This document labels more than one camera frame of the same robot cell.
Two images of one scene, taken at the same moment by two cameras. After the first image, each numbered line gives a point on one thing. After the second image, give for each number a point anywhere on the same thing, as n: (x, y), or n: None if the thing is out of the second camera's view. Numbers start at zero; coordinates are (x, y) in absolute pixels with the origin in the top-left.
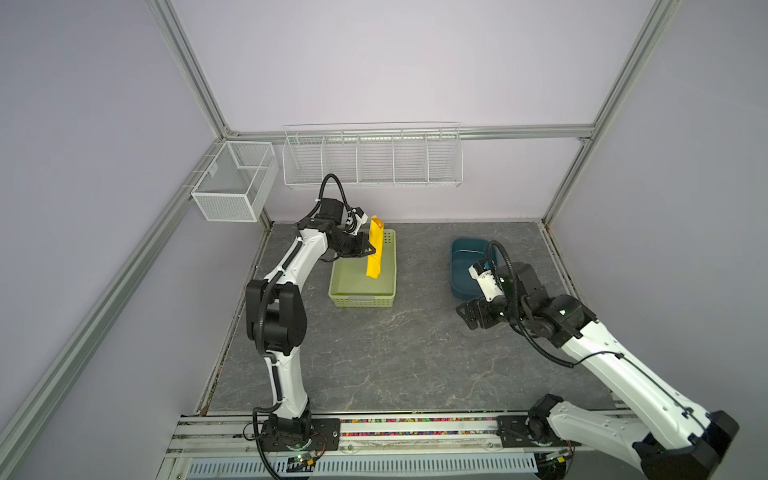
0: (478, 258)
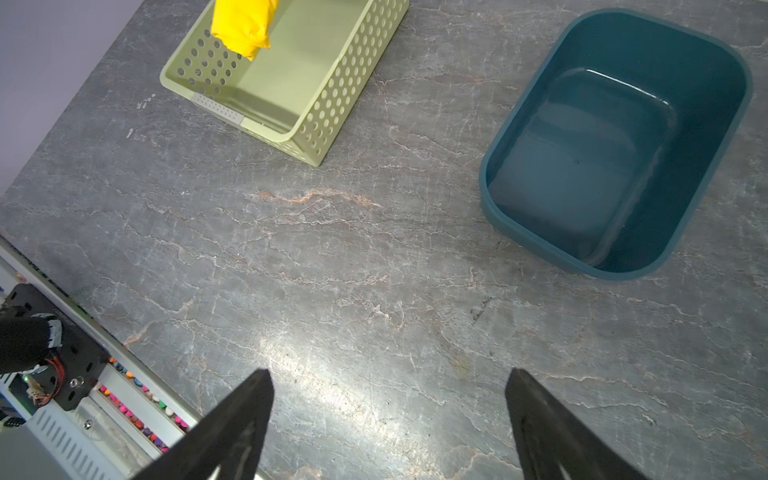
0: (613, 141)
